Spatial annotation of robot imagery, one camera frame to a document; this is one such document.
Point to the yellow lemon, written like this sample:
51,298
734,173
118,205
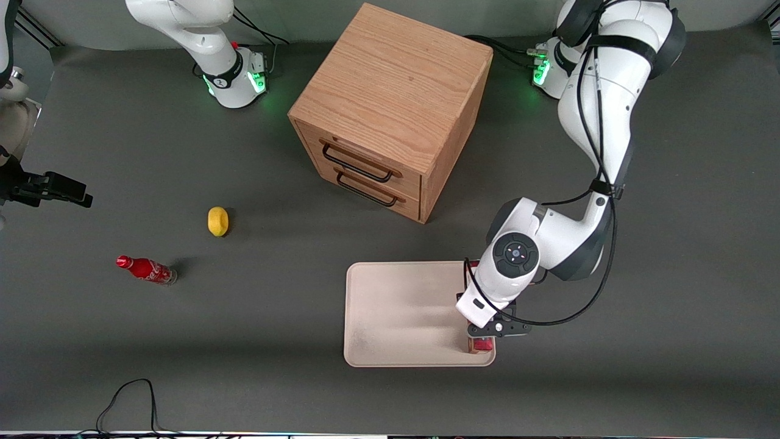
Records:
218,221

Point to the wooden drawer front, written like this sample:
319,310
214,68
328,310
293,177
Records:
408,180
411,207

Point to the cream rectangular tray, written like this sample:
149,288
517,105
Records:
402,311

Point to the red cola bottle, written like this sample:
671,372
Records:
146,269

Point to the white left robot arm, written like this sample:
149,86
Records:
603,103

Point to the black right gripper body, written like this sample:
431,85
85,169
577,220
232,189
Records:
24,185

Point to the wooden drawer cabinet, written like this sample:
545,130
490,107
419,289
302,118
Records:
390,85

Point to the black frame rail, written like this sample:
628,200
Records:
771,23
36,30

